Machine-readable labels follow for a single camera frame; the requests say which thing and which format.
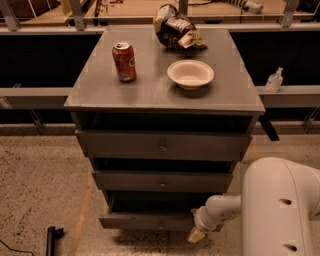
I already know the grey middle drawer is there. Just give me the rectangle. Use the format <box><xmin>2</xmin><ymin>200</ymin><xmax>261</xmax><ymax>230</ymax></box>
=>
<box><xmin>92</xmin><ymin>170</ymin><xmax>232</xmax><ymax>193</ymax></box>

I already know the grey bottom drawer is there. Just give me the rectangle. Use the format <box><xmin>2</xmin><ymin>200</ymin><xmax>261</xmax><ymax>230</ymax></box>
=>
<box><xmin>99</xmin><ymin>191</ymin><xmax>213</xmax><ymax>232</ymax></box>

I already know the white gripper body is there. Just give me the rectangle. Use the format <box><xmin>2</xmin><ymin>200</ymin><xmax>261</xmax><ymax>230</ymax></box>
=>
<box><xmin>194</xmin><ymin>206</ymin><xmax>218</xmax><ymax>233</ymax></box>

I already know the black post on floor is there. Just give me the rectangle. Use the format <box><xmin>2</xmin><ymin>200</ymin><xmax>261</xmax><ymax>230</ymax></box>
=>
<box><xmin>46</xmin><ymin>226</ymin><xmax>64</xmax><ymax>256</ymax></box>

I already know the grey wooden drawer cabinet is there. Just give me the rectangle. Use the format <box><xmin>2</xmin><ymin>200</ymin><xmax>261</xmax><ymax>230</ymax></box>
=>
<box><xmin>63</xmin><ymin>26</ymin><xmax>266</xmax><ymax>218</ymax></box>

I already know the crumpled chip bag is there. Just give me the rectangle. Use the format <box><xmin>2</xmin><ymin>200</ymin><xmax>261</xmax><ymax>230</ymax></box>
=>
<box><xmin>153</xmin><ymin>4</ymin><xmax>206</xmax><ymax>49</ymax></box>

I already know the black cable on floor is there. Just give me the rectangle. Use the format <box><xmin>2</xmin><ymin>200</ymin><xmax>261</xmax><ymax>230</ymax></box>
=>
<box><xmin>0</xmin><ymin>238</ymin><xmax>36</xmax><ymax>256</ymax></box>

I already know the grey drawer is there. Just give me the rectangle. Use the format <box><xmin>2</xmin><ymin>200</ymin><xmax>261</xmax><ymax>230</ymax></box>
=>
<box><xmin>92</xmin><ymin>170</ymin><xmax>232</xmax><ymax>193</ymax></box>
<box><xmin>76</xmin><ymin>130</ymin><xmax>252</xmax><ymax>162</ymax></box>
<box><xmin>99</xmin><ymin>191</ymin><xmax>213</xmax><ymax>232</ymax></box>

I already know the grey metal railing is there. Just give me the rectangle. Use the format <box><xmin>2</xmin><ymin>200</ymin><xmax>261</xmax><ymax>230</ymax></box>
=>
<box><xmin>0</xmin><ymin>0</ymin><xmax>320</xmax><ymax>136</ymax></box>

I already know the red soda can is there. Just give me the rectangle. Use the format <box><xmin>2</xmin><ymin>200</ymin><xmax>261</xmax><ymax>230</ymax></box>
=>
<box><xmin>112</xmin><ymin>42</ymin><xmax>136</xmax><ymax>82</ymax></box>

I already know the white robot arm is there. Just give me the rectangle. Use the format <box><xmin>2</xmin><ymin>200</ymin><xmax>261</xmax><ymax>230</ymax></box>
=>
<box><xmin>188</xmin><ymin>157</ymin><xmax>320</xmax><ymax>256</ymax></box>

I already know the grey top drawer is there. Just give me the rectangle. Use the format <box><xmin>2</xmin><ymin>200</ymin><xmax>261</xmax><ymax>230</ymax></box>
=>
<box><xmin>76</xmin><ymin>130</ymin><xmax>252</xmax><ymax>162</ymax></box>

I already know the clear sanitizer pump bottle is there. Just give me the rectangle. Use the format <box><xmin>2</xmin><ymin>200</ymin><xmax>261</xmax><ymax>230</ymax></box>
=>
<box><xmin>264</xmin><ymin>67</ymin><xmax>283</xmax><ymax>93</ymax></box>

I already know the white cylindrical device background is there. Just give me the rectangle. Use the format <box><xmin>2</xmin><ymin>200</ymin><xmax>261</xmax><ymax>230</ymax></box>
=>
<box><xmin>222</xmin><ymin>0</ymin><xmax>263</xmax><ymax>14</ymax></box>

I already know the white paper bowl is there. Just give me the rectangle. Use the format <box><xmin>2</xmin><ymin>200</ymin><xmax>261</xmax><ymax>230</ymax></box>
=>
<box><xmin>167</xmin><ymin>60</ymin><xmax>214</xmax><ymax>90</ymax></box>

